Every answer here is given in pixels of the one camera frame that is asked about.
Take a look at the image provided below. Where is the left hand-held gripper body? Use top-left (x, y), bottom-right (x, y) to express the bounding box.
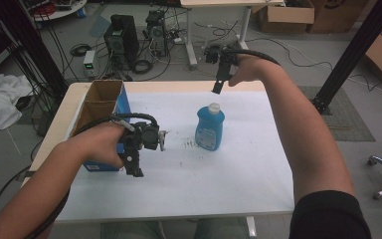
top-left (122, 120), bottom-right (169, 152)

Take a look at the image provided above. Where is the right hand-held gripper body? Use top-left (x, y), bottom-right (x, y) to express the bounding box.
top-left (203, 44), bottom-right (241, 74)

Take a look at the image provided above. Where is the blue bottle with white cap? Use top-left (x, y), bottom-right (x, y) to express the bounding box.
top-left (194, 102), bottom-right (226, 152)

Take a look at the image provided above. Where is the person's right hand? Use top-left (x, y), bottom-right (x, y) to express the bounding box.
top-left (227, 54), bottom-right (271, 88)

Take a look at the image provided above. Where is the person's left hand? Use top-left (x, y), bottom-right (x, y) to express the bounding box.
top-left (67, 121), bottom-right (127, 169)

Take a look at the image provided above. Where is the white-legged desk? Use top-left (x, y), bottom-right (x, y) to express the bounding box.
top-left (179, 0), bottom-right (286, 68)

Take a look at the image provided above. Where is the blue cardboard box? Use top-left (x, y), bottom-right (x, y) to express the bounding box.
top-left (69, 79), bottom-right (132, 172)

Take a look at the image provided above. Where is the small black computer tower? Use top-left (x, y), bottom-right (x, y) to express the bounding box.
top-left (144, 9), bottom-right (169, 58)

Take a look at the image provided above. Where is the open brown cardboard box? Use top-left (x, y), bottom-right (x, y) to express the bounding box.
top-left (251, 0), bottom-right (316, 35)

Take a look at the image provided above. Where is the white power supply unit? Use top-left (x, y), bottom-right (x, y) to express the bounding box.
top-left (83, 49), bottom-right (97, 80)

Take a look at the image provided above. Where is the large black computer tower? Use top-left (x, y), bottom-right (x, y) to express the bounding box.
top-left (103, 14), bottom-right (140, 67)

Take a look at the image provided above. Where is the tall brown cardboard box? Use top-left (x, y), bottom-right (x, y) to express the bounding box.
top-left (306, 0), bottom-right (370, 35)

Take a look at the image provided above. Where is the grey floor mat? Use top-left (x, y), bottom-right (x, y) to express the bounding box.
top-left (297, 85), bottom-right (376, 142)

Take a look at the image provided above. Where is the black metal stand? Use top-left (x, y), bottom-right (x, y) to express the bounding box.
top-left (310, 0), bottom-right (382, 117)

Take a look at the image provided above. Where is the white cloth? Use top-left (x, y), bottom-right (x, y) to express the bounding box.
top-left (0, 72), bottom-right (35, 134)

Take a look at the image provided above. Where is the round white table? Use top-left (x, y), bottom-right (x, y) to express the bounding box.
top-left (19, 0), bottom-right (89, 23)

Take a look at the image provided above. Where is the black sleeve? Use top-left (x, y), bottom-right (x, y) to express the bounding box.
top-left (287, 189), bottom-right (373, 239)

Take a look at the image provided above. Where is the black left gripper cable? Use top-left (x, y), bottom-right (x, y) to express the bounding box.
top-left (25, 113), bottom-right (160, 239)

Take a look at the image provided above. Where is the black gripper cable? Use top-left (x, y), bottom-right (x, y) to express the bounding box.
top-left (25, 113), bottom-right (160, 239)
top-left (226, 48), bottom-right (283, 67)

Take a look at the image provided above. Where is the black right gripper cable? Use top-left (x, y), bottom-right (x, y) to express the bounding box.
top-left (226, 48), bottom-right (283, 67)

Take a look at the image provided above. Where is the coiled black cable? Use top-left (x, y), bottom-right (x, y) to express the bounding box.
top-left (69, 43), bottom-right (93, 58)

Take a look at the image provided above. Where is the black floor cable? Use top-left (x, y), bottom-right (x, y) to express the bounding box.
top-left (0, 164), bottom-right (32, 221)

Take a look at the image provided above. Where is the black post with cables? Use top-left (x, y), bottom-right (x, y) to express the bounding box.
top-left (8, 0), bottom-right (70, 101)

